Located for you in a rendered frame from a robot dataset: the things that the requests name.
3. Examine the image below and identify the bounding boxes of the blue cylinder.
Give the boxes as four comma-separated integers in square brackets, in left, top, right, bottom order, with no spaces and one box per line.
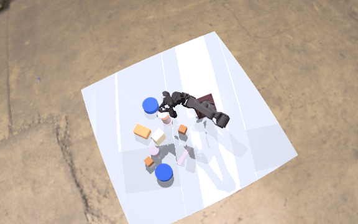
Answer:
[143,97,159,114]
[155,164,173,182]

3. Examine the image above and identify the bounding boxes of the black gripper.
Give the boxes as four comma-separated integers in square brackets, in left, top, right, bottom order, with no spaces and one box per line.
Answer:
[159,91,180,118]

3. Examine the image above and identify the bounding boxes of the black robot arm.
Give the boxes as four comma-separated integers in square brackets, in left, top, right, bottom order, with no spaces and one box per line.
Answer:
[163,91,230,129]

